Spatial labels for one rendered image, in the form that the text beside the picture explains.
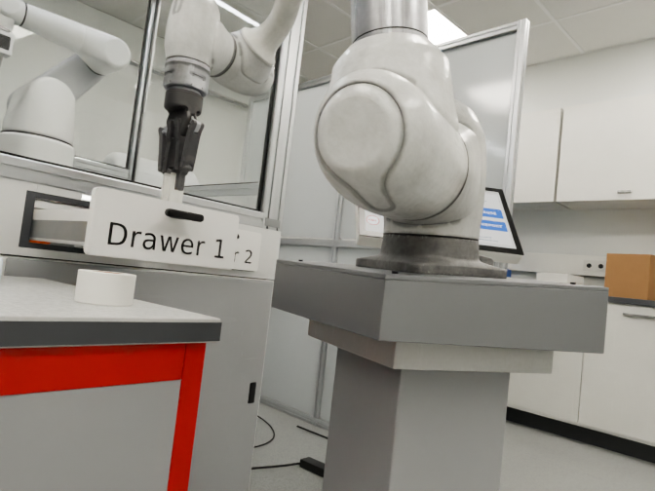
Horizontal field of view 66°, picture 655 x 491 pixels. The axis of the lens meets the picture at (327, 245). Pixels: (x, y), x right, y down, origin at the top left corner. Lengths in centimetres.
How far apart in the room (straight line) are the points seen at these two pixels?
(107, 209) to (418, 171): 52
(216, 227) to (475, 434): 58
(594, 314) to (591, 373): 269
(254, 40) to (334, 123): 65
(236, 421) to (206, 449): 11
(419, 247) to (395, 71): 28
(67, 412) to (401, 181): 42
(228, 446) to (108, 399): 96
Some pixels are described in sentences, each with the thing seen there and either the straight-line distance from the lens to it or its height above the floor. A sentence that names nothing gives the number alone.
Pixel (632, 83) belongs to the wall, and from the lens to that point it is 452.
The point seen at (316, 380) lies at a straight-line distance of 298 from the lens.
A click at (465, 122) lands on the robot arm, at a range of 81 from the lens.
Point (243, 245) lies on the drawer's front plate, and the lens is 141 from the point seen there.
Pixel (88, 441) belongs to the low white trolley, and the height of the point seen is 63.
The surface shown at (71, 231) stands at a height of 86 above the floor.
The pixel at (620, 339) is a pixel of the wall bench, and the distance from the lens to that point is 346.
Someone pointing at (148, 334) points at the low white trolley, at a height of 74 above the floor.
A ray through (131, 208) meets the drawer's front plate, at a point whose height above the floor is 90.
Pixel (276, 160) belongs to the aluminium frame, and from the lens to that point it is 153.
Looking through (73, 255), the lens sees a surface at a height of 81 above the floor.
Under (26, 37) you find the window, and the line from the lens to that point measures 124.
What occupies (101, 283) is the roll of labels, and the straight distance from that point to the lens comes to 69.
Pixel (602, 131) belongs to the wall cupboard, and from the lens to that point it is 406.
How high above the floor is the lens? 83
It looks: 4 degrees up
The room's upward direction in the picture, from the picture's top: 6 degrees clockwise
